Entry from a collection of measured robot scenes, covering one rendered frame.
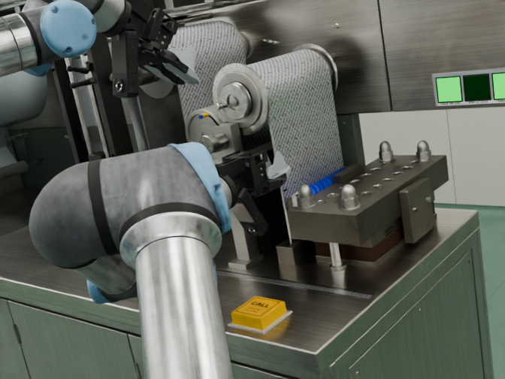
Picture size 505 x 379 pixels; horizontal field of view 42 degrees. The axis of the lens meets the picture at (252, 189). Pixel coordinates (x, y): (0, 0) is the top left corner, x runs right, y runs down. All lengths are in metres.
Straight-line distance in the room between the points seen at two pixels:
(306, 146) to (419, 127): 2.80
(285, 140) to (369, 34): 0.34
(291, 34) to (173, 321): 1.11
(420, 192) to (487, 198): 2.77
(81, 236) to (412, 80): 0.93
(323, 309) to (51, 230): 0.56
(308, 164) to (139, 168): 0.72
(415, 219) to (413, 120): 2.84
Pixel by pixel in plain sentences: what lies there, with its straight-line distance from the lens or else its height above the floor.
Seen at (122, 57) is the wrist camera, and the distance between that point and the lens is 1.17.
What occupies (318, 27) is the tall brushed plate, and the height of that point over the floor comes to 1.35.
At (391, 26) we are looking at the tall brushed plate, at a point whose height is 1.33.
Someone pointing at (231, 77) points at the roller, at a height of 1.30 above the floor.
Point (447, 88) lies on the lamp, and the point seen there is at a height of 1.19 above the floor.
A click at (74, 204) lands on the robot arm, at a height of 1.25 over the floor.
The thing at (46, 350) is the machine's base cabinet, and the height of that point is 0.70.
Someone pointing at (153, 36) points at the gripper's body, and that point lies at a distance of 1.19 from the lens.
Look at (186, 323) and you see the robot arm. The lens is 0.65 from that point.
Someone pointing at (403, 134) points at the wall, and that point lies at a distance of 4.26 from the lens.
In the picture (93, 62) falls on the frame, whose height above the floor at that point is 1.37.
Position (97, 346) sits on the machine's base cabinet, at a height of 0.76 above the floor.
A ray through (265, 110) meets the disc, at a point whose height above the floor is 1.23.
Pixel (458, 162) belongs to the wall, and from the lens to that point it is 4.15.
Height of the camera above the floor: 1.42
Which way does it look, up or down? 15 degrees down
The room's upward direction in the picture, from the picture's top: 11 degrees counter-clockwise
